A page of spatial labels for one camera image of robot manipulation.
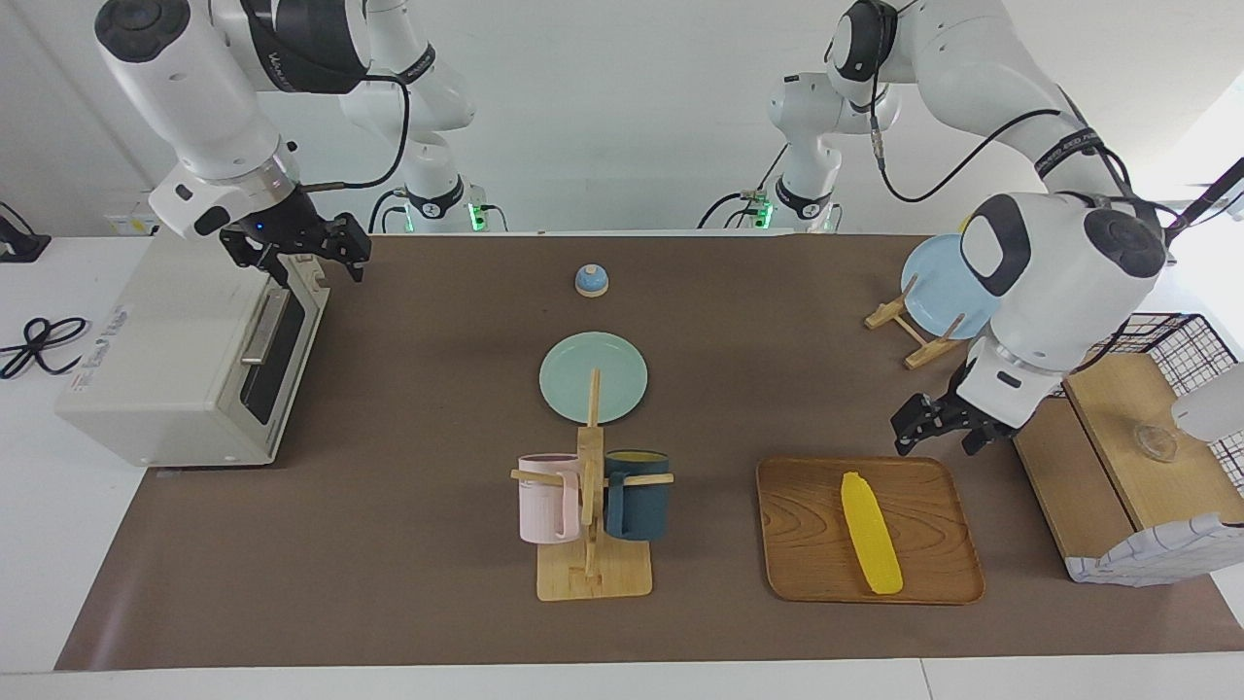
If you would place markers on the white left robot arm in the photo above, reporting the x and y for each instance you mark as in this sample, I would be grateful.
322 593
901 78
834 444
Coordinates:
1059 292

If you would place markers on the wooden serving tray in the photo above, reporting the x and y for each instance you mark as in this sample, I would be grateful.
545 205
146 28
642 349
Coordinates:
807 544

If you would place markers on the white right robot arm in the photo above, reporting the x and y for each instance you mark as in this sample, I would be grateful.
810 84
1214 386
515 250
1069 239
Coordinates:
185 87

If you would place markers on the wooden shelf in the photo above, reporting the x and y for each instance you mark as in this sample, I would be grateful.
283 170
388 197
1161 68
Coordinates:
1118 486

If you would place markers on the wooden plate rack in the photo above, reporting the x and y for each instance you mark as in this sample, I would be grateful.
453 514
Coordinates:
918 350

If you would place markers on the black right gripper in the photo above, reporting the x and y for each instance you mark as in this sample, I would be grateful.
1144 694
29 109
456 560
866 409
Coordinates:
277 231

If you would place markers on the dark blue mug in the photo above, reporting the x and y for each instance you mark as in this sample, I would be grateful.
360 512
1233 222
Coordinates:
637 506

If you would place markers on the light blue plate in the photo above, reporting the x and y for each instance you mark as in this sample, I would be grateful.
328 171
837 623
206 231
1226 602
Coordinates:
938 292

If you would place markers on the yellow corn cob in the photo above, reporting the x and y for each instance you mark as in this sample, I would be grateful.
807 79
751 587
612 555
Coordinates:
872 535

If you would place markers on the wooden box with mesh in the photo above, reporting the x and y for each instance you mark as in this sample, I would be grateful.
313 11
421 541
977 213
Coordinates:
1200 340

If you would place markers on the brown table mat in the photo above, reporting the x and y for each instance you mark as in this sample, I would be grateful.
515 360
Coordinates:
437 583

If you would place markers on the wooden mug tree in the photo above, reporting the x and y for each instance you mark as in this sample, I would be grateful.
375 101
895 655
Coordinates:
593 578

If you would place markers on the black camera stand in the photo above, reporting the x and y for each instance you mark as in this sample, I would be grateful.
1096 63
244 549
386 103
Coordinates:
1205 199

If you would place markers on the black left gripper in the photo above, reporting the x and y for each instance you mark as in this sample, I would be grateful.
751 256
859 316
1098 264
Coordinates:
972 408

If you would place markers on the pink mug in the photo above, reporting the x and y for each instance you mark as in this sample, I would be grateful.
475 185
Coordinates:
547 501

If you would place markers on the white wall socket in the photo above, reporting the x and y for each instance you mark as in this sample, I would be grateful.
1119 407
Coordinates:
131 226

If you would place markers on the glass oven door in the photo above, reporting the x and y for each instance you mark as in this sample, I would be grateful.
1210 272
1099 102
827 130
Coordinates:
292 379

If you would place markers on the black desk clamp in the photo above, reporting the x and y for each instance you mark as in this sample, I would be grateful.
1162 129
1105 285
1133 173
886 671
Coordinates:
19 243

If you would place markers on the beige toaster oven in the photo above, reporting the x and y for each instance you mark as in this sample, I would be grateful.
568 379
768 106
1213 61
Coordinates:
155 369

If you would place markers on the white checked cloth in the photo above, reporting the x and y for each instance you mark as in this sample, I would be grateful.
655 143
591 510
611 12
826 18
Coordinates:
1157 554

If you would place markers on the clear glass lid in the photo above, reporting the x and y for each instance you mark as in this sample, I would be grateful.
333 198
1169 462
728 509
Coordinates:
1157 443

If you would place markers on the pale green plate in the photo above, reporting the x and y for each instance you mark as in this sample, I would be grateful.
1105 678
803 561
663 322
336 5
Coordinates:
622 374

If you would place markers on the white rounded object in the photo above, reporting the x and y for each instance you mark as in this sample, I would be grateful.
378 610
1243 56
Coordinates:
1215 403

